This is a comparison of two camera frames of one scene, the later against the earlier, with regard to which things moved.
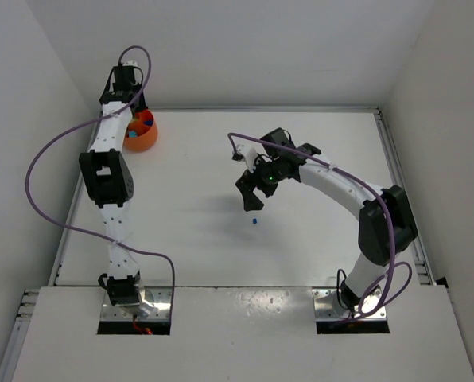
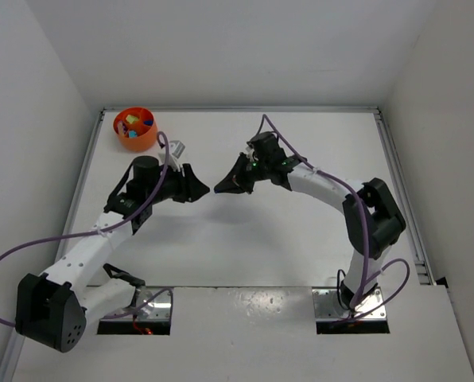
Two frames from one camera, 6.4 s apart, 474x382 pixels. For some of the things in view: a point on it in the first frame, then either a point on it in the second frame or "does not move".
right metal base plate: (327, 306) does not move
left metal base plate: (154, 305) does not move
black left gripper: (137, 105) to (185, 184)
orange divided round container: (146, 135) does not move
